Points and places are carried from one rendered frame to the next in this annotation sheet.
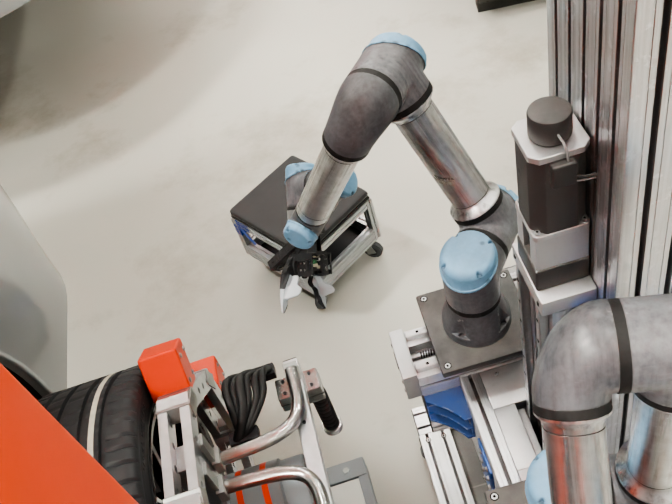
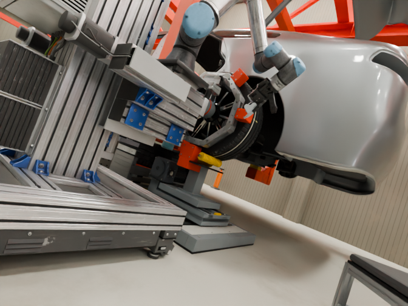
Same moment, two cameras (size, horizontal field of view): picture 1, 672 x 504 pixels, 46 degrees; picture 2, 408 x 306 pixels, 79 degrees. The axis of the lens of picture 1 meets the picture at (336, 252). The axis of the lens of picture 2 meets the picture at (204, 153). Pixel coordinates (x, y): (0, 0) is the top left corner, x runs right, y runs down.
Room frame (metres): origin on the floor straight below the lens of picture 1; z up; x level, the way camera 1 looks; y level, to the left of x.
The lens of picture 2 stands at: (1.86, -1.00, 0.45)
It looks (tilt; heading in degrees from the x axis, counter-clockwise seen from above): 3 degrees up; 126
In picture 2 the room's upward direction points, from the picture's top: 20 degrees clockwise
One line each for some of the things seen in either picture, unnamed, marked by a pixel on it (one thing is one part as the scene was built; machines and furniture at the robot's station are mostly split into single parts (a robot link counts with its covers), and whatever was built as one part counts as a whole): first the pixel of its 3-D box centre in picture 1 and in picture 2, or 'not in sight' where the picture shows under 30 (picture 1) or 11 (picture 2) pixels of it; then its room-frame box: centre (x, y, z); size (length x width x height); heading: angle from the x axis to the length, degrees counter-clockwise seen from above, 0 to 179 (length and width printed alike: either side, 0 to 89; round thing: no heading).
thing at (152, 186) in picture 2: not in sight; (172, 180); (0.48, 0.59, 0.26); 0.42 x 0.18 x 0.35; 90
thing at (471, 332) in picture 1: (474, 305); (181, 61); (1.01, -0.25, 0.87); 0.15 x 0.15 x 0.10
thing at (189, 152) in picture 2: not in sight; (192, 157); (0.74, 0.40, 0.48); 0.16 x 0.12 x 0.17; 90
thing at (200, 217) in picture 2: not in sight; (190, 206); (0.78, 0.53, 0.13); 0.50 x 0.36 x 0.10; 0
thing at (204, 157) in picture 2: not in sight; (210, 159); (0.86, 0.46, 0.51); 0.29 x 0.06 x 0.06; 90
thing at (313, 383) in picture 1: (300, 389); (213, 88); (0.91, 0.16, 0.93); 0.09 x 0.05 x 0.05; 90
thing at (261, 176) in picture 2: not in sight; (259, 170); (0.29, 2.71, 0.69); 0.52 x 0.17 x 0.35; 90
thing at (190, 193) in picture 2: not in sight; (194, 181); (0.74, 0.53, 0.32); 0.40 x 0.30 x 0.28; 0
